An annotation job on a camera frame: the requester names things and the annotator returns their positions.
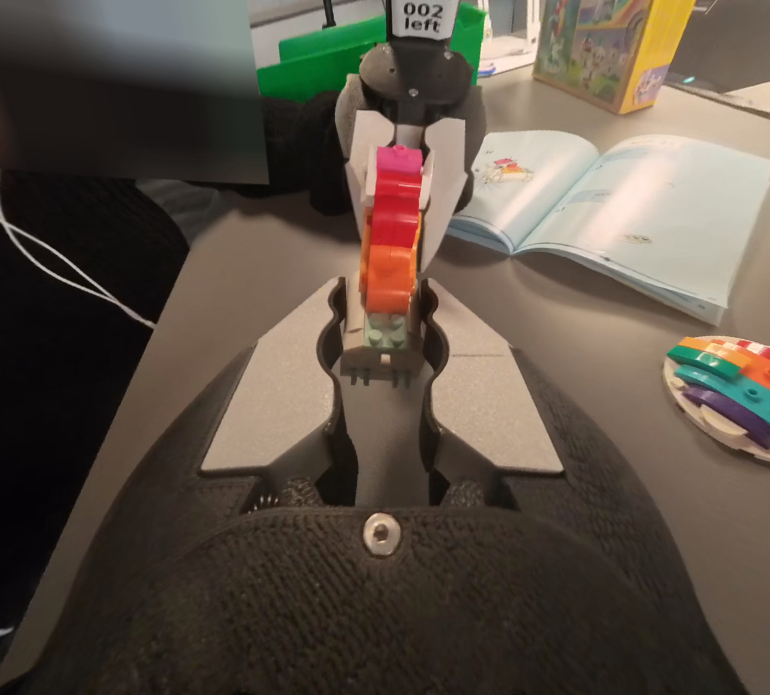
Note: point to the white papers stack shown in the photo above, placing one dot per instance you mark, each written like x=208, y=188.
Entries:
x=508, y=57

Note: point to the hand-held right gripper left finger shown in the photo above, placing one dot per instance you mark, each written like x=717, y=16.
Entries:
x=283, y=394

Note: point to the person's black clothing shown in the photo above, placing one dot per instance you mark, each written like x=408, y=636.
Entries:
x=72, y=406

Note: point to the yellow lego set box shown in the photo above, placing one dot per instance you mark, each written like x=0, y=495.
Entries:
x=619, y=21

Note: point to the round rainbow lego disc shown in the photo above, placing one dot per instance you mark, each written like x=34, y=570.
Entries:
x=728, y=394

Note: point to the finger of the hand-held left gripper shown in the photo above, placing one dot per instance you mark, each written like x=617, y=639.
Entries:
x=361, y=153
x=451, y=165

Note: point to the rainbow lego model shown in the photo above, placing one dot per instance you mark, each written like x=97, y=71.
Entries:
x=388, y=250

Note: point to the green plastic bin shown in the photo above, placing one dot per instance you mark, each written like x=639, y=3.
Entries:
x=325, y=57

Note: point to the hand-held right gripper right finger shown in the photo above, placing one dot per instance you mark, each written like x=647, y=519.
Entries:
x=481, y=400

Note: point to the open lego instruction booklet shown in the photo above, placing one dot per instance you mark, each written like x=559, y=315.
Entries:
x=631, y=208

